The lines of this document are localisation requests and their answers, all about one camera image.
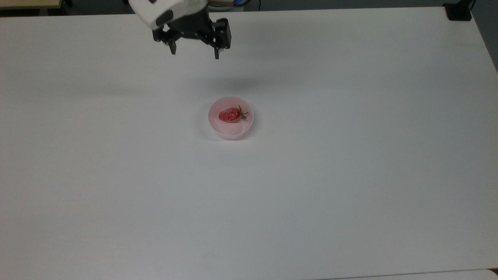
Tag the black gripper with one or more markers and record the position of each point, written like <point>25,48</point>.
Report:
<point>194,26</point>

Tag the light wooden table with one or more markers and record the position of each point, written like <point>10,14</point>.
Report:
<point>29,3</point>

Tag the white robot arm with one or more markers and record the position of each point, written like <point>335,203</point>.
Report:
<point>163,9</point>

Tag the red strawberry with green leaves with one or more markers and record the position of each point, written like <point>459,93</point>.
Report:
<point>230,115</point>

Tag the black table clamp mount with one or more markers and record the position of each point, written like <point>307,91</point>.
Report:
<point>458,11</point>

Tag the pink plastic bowl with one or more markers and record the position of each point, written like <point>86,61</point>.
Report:
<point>231,128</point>

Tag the blue and white round object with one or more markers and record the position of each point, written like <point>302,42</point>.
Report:
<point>229,2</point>

